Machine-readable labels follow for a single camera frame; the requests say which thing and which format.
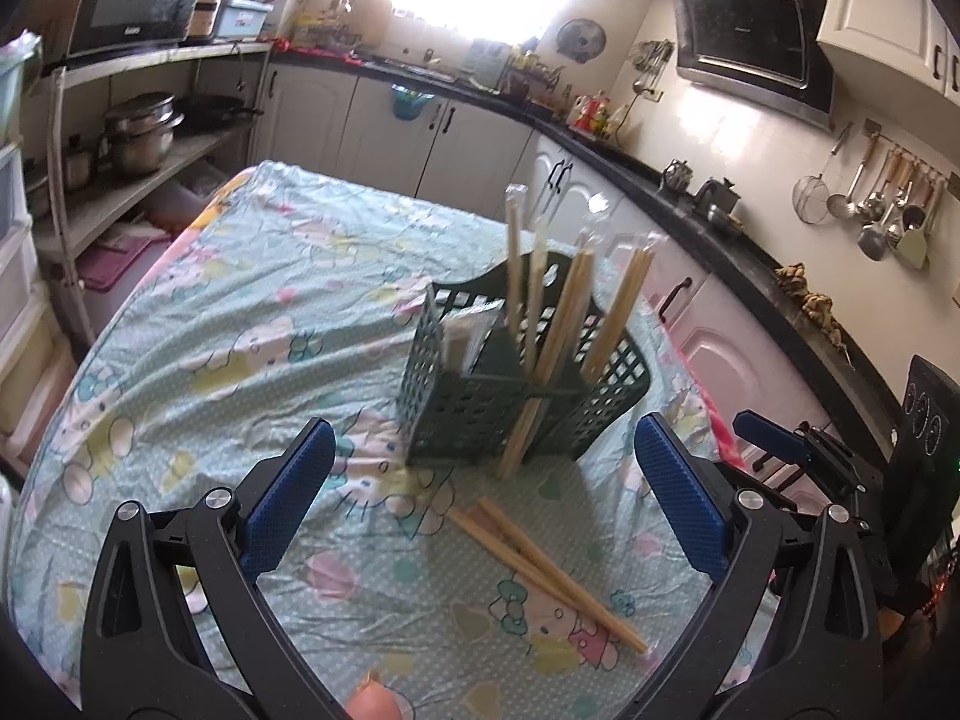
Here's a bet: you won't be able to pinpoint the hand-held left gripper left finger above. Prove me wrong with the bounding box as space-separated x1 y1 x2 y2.
79 418 353 720

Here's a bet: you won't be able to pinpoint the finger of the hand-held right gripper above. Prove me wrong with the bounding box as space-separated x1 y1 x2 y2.
733 410 818 475

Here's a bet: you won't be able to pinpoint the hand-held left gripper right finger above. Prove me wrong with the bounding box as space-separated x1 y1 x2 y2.
622 412 887 720

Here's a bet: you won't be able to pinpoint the pile of chopsticks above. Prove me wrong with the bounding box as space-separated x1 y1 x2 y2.
448 496 650 658

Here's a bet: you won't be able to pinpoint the dark green plastic utensil holder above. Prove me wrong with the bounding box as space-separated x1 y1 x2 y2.
397 251 655 470

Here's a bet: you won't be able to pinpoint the bamboo chopstick pair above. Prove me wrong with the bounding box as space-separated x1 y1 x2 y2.
581 231 665 385
504 184 526 336
495 229 605 481
521 214 554 377

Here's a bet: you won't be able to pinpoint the row of hanging kitchen utensils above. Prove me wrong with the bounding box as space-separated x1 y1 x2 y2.
791 118 960 272

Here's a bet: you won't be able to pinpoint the person's left hand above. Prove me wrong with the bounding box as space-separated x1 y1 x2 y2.
346 671 400 720

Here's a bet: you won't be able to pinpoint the ginger root pile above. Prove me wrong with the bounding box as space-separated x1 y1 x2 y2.
775 262 850 347

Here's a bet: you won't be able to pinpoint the light blue cartoon tablecloth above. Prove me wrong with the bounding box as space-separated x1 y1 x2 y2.
11 159 781 720

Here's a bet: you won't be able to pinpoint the clear plastic wrapper bundle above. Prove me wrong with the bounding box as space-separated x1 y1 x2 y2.
441 304 500 377

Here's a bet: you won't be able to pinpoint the dark metal teapot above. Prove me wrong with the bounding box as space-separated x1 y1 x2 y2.
694 175 744 217

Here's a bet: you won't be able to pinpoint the black kitchen countertop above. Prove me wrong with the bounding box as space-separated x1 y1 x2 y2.
268 45 905 440

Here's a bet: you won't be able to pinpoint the steel kettle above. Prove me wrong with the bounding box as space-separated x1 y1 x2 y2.
659 158 695 197

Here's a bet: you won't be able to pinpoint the pink plastic bin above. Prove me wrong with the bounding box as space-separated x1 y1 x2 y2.
77 236 175 295

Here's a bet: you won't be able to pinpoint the white metal shelf rack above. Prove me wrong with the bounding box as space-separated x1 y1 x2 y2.
36 37 272 350

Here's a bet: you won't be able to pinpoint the plastic storage drawer tower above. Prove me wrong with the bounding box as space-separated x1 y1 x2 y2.
0 34 77 467

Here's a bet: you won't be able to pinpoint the colorful condiment bottles cluster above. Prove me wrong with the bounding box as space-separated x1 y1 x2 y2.
568 88 632 142

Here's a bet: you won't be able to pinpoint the white kitchen base cabinets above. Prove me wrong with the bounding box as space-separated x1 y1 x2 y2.
251 52 830 470

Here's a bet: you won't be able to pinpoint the stacked steel pots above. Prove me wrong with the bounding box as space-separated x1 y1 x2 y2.
100 92 185 175

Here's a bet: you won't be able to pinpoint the black frying pan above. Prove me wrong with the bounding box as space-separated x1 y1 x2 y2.
180 94 265 130

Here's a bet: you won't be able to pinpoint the small steel pot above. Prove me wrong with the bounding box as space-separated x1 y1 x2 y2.
63 136 96 190

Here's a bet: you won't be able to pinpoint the blue hanging plastic basket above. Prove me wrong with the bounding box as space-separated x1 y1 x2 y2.
390 82 436 122

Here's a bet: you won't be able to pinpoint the black range hood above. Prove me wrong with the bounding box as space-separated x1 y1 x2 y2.
640 0 838 134

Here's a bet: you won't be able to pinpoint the light blue storage box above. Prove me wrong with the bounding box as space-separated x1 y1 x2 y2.
214 0 275 41

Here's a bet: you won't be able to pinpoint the beige ceramic jar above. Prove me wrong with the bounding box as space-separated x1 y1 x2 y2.
346 0 393 55

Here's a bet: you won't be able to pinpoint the small round wall fan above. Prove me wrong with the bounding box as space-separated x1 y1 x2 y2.
555 18 608 65

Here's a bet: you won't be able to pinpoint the white upper wall cabinet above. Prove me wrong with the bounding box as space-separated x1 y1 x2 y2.
816 0 960 104

